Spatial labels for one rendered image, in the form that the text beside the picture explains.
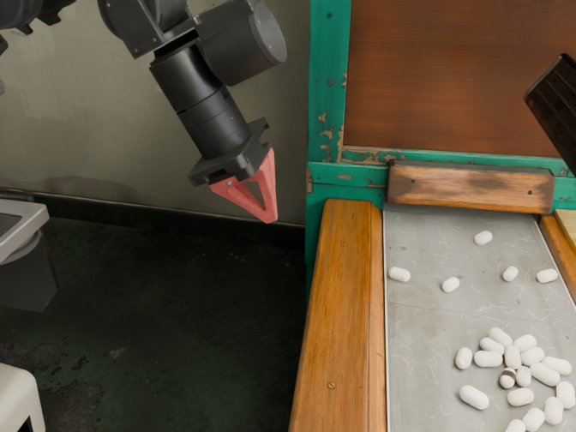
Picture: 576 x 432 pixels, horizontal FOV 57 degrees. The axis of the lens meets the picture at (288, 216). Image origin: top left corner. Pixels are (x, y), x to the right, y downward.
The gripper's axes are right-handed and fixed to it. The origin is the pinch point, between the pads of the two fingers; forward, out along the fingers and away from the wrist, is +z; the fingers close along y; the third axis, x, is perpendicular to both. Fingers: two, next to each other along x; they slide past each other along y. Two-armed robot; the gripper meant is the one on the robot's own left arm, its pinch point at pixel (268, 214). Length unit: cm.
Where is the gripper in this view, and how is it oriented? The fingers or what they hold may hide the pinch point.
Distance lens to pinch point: 58.6
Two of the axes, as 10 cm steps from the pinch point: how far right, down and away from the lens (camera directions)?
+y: 2.0, -5.3, 8.3
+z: 4.5, 8.0, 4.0
